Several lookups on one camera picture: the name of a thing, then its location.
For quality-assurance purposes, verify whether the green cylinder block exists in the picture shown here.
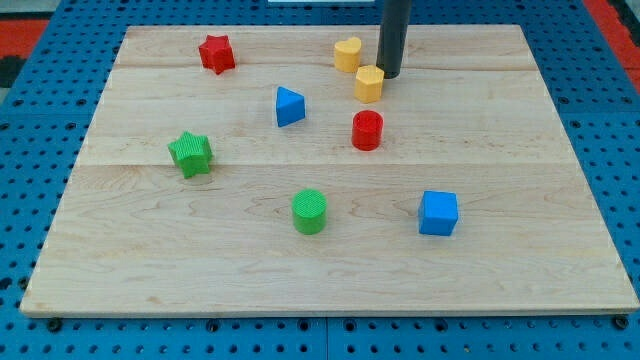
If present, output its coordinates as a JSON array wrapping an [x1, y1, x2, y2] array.
[[292, 188, 327, 235]]

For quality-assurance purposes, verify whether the black cylindrical robot arm tip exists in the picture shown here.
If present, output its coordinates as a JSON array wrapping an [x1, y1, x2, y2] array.
[[376, 0, 412, 79]]

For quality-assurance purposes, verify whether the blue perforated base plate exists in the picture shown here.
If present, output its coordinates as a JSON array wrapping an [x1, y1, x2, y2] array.
[[1, 1, 639, 359]]

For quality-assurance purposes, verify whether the red cylinder block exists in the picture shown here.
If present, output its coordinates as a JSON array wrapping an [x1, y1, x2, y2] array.
[[351, 110, 384, 151]]

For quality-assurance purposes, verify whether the red star block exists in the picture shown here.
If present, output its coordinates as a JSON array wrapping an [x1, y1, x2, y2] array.
[[198, 35, 236, 75]]

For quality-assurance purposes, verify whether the green star block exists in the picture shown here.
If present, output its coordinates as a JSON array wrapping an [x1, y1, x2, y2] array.
[[167, 131, 213, 178]]

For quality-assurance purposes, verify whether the blue cube block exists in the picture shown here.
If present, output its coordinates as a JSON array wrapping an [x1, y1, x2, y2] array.
[[418, 190, 459, 236]]

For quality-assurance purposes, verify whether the light wooden board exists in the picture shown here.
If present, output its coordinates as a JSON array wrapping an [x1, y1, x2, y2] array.
[[21, 25, 639, 318]]

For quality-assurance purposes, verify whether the yellow heart block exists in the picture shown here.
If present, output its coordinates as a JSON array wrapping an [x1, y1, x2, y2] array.
[[334, 37, 362, 73]]

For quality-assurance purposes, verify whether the yellow pentagon block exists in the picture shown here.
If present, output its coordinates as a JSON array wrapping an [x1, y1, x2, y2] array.
[[354, 65, 384, 103]]

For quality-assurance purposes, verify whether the blue triangle block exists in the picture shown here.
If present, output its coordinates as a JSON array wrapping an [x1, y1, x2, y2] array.
[[276, 87, 306, 127]]

